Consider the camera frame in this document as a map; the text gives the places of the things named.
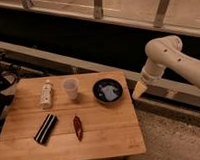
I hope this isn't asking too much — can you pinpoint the dried red chili pepper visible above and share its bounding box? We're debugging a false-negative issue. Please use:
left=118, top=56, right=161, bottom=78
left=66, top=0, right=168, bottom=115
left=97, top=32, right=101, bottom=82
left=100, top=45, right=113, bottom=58
left=73, top=116, right=83, bottom=140

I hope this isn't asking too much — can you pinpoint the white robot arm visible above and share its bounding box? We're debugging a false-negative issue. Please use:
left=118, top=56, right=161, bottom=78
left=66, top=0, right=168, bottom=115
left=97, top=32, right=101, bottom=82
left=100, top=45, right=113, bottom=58
left=132, top=35, right=200, bottom=99

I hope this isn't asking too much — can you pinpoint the white ceramic cup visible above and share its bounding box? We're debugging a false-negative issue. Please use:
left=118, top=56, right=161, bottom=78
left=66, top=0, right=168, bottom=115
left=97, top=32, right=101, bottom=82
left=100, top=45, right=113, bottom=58
left=63, top=78, right=79, bottom=100

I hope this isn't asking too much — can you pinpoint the black bowl with cloth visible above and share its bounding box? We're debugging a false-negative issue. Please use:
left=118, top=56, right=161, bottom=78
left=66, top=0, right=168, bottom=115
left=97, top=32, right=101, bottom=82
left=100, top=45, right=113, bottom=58
left=92, top=78, right=123, bottom=103

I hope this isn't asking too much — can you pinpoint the wooden table board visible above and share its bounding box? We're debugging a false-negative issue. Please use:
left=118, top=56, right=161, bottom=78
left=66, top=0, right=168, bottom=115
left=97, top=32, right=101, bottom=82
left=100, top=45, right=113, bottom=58
left=0, top=72, right=146, bottom=160

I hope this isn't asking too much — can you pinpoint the small white bottle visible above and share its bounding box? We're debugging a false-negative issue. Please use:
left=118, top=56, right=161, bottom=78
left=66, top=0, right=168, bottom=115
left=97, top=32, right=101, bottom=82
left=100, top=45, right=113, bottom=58
left=40, top=80, right=53, bottom=109

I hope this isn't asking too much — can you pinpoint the black striped rectangular block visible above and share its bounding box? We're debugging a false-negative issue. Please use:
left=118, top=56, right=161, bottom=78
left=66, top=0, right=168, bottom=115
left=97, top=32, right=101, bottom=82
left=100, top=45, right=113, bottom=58
left=34, top=114, right=57, bottom=145

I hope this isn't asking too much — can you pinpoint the metal window frame rail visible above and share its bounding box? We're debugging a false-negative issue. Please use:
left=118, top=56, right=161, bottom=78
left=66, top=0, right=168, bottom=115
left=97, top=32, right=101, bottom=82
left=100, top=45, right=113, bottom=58
left=0, top=0, right=200, bottom=37

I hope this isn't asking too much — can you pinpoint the black cables and equipment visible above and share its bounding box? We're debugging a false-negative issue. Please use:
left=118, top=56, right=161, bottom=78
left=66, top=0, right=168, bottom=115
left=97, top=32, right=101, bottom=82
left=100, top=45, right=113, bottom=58
left=0, top=51, right=22, bottom=145

